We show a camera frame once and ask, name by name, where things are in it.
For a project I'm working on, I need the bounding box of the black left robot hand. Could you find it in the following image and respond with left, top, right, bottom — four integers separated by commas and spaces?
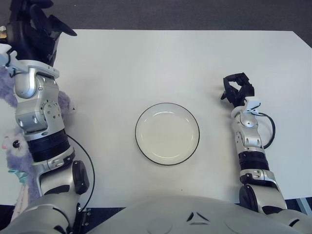
6, 0, 78, 67

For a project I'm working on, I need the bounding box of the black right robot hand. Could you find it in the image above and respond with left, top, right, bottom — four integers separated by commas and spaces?
220, 72, 256, 108

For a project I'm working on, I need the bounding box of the purple plush bunny doll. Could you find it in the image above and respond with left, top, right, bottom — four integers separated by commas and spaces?
0, 65, 76, 220

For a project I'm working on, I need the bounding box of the white plate with black rim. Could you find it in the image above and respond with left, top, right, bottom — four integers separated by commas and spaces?
135, 102, 201, 167

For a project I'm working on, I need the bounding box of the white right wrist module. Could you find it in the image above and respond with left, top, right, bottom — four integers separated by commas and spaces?
243, 97, 261, 115

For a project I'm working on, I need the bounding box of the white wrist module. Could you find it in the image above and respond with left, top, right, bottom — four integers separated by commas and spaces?
0, 43, 18, 72
243, 97, 261, 115

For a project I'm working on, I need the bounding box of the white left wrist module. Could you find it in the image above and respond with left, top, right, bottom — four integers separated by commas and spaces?
0, 43, 18, 72

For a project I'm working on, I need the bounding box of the grey robot torso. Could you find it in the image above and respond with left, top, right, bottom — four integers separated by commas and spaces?
80, 189, 312, 234

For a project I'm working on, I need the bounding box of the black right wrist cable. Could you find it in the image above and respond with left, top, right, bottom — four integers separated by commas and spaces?
258, 112, 276, 149

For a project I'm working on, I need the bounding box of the black metal bracket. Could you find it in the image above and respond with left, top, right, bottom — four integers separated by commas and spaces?
73, 208, 92, 234

